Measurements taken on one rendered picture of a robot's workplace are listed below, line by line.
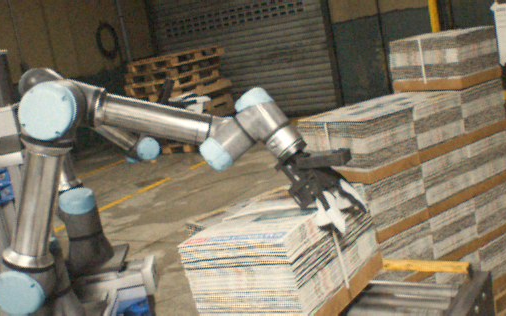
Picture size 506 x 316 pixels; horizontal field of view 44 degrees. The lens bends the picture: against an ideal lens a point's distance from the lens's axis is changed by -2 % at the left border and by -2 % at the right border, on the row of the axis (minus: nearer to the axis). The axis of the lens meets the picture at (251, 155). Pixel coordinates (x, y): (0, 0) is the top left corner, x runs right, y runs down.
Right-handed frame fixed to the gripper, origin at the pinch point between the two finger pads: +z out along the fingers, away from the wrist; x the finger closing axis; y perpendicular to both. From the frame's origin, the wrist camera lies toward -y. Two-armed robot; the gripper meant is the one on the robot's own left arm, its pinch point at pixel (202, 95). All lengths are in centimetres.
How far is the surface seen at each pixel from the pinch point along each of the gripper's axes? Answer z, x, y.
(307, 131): 38.5, 9.0, 21.6
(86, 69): 147, -793, 96
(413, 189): 65, 39, 46
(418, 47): 99, 9, -2
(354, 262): -15, 109, 21
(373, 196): 43, 42, 41
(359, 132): 42, 38, 17
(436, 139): 81, 36, 30
